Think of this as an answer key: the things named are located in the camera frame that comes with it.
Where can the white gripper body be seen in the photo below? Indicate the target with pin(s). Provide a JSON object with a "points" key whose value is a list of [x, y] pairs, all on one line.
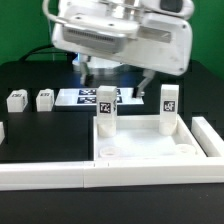
{"points": [[163, 43]]}

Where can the white square table top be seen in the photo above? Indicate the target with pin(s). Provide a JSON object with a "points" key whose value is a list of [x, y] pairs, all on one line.
{"points": [[138, 137]]}

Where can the white U-shaped obstacle fence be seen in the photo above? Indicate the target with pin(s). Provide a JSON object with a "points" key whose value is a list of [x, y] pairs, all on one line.
{"points": [[110, 173]]}

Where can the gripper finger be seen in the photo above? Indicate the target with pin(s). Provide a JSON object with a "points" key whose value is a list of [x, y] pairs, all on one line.
{"points": [[85, 75], [138, 91]]}

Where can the white block at left edge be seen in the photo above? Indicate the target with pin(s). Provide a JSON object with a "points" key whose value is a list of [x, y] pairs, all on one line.
{"points": [[2, 134]]}

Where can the black cable horizontal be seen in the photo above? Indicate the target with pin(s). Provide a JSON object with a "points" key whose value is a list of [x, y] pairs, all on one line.
{"points": [[48, 49]]}

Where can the white marker plate with tags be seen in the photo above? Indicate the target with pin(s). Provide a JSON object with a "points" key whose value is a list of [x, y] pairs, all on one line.
{"points": [[87, 96]]}

